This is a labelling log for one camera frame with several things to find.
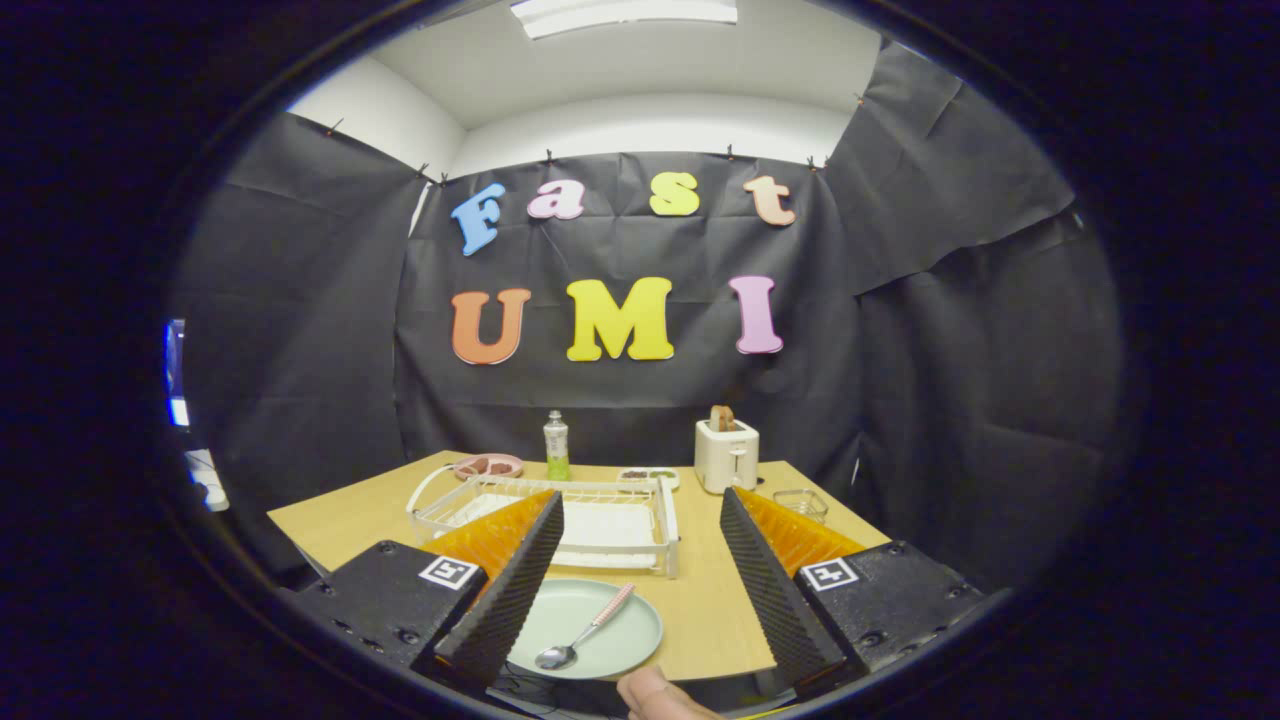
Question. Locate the black backdrop cloth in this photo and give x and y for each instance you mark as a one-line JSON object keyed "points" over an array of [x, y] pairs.
{"points": [[650, 400]]}

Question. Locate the white toaster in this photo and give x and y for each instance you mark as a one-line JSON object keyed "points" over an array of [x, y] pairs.
{"points": [[725, 460]]}

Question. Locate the pink plate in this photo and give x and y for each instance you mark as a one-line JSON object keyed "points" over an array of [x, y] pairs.
{"points": [[515, 462]]}

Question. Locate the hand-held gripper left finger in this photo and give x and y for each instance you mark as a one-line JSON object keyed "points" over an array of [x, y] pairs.
{"points": [[505, 600]]}

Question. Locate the white divided tray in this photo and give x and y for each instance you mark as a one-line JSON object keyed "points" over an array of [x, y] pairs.
{"points": [[650, 484]]}

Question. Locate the light green plate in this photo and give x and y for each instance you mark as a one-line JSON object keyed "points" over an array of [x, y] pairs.
{"points": [[620, 640]]}

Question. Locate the green drink bottle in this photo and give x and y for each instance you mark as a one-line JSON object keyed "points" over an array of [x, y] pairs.
{"points": [[556, 450]]}

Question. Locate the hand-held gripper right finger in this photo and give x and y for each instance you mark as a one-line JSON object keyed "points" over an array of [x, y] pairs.
{"points": [[775, 600]]}

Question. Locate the ceiling light panel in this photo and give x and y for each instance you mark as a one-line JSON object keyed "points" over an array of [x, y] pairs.
{"points": [[620, 12]]}

